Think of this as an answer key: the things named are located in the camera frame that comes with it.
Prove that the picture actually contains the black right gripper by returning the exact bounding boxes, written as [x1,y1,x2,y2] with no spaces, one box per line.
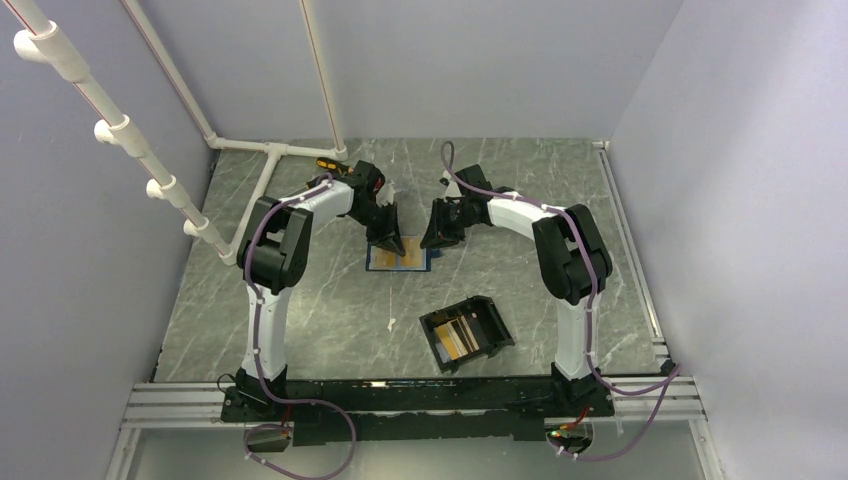
[420,198,475,250]

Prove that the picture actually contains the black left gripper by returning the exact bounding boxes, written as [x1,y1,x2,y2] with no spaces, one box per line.
[350,201,406,258]

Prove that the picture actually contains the blue leather card holder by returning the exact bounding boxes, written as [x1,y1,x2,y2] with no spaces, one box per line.
[365,246,431,272]

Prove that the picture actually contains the black plastic card tray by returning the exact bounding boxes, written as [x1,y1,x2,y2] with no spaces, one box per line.
[419,295,515,373]

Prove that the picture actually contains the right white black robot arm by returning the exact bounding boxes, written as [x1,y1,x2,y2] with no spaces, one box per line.
[421,165,613,415]

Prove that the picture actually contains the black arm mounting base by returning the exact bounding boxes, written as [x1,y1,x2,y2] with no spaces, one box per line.
[220,375,615,446]

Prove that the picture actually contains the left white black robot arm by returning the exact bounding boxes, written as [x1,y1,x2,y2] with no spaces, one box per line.
[235,161,406,420]

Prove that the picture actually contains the yellow black screwdriver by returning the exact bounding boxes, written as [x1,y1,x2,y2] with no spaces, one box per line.
[315,157,354,177]

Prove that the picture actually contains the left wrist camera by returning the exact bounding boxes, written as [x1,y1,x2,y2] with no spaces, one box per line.
[375,182,397,206]

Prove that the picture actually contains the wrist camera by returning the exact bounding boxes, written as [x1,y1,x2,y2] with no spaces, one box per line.
[439,170,463,199]
[375,182,397,206]

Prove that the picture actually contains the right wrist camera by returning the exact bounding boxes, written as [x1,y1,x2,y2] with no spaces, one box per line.
[439,170,463,199]

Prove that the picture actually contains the aluminium rail frame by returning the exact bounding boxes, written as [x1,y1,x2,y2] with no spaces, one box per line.
[124,154,703,446]

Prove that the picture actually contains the white pvc pipe frame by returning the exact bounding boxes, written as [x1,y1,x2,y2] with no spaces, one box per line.
[3,1,348,265]

